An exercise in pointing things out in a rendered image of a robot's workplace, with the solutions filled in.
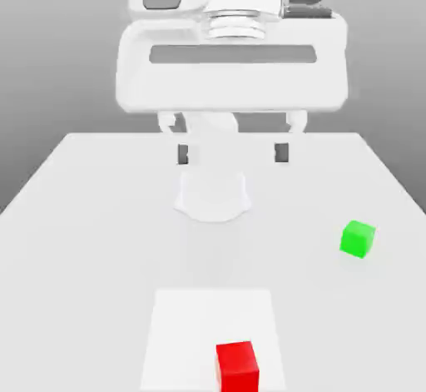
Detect small red cube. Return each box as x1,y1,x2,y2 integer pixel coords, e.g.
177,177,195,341
215,340,260,392

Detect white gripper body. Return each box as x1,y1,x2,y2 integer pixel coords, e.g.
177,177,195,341
114,12,350,114

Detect small green cube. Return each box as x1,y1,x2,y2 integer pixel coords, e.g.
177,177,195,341
339,219,378,261

